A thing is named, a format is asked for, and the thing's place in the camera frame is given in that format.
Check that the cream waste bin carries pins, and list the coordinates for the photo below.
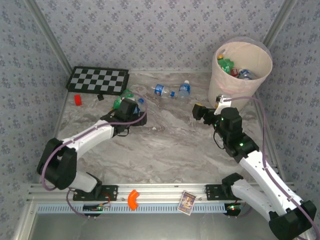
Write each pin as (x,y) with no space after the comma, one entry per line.
(225,87)

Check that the small blue-label water bottle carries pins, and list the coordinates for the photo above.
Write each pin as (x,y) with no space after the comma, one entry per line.
(184,88)

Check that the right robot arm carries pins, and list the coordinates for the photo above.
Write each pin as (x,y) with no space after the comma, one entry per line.
(265,175)

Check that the Pocari Sweat bottle white cap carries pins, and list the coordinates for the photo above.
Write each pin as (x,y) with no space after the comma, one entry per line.
(246,74)

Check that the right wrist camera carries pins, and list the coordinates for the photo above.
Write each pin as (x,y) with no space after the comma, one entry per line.
(220,106)

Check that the picture card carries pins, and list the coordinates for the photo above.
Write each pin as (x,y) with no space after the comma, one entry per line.
(186,202)

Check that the orange elbow pipe piece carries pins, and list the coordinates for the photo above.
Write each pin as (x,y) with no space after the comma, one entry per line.
(132,200)

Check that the clear bottle blue Pepsi label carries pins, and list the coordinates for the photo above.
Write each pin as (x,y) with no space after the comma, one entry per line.
(159,90)

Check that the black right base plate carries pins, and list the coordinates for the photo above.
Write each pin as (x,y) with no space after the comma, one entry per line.
(212,192)

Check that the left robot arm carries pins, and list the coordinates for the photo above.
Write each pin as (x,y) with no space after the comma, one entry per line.
(87,140)

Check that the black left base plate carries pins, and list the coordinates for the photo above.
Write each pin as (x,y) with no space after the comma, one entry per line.
(110,192)

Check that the circuit board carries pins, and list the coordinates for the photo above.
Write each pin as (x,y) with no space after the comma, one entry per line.
(93,207)
(232,207)

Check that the right circuit board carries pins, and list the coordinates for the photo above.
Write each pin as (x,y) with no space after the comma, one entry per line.
(232,207)

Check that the black grey chessboard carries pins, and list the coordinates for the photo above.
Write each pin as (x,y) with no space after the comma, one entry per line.
(97,80)

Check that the left circuit board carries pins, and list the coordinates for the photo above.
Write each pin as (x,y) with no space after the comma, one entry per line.
(93,207)

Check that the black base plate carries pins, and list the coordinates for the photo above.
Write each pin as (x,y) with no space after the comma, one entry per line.
(110,192)
(212,192)

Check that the red gold energy drink bottle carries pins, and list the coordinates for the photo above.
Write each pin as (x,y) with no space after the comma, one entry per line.
(235,72)

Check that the small black object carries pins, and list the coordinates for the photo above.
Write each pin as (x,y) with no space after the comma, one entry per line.
(100,97)

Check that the green Sprite bottle yellow cap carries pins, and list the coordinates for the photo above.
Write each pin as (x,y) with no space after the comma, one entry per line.
(118,102)
(226,64)

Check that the aluminium crossbar rail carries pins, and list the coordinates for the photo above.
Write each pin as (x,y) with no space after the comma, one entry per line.
(160,192)

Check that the aluminium corner post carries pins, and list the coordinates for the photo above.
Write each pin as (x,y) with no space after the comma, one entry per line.
(280,20)
(52,37)

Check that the small red cup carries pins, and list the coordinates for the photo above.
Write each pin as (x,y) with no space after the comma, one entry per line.
(78,100)

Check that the clear blue-label blue-cap bottle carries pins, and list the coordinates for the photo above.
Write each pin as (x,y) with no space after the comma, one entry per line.
(141,100)

